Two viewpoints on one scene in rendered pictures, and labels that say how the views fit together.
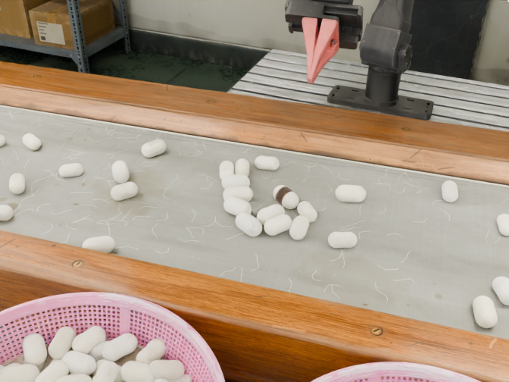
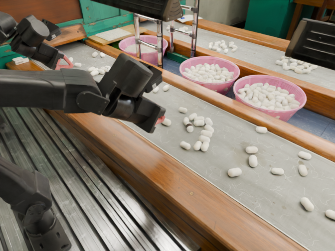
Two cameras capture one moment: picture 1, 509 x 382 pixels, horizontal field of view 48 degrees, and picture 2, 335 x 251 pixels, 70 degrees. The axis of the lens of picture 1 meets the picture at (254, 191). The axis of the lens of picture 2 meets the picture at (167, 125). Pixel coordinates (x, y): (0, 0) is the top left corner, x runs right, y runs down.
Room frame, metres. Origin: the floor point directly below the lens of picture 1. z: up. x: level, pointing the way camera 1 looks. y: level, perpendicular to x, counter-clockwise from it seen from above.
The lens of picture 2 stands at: (1.15, 0.18, 1.25)
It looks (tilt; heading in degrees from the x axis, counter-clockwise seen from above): 39 degrees down; 208
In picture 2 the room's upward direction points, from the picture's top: straight up
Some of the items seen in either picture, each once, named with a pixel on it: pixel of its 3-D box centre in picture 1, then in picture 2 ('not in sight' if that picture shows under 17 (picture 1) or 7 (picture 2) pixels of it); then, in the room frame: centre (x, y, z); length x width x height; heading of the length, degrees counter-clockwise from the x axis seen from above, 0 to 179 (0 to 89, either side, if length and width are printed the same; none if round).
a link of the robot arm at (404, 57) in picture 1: (386, 54); (32, 199); (1.01, -0.24, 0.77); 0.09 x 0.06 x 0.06; 54
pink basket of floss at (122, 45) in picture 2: not in sight; (143, 52); (0.06, -0.54, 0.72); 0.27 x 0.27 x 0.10
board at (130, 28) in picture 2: not in sight; (118, 34); (0.00, -0.75, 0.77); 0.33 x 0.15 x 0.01; 164
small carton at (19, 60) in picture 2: not in sight; (20, 60); (0.53, -0.93, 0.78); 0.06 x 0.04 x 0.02; 164
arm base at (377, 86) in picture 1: (382, 85); (37, 217); (1.02, -0.24, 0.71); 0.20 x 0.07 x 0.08; 69
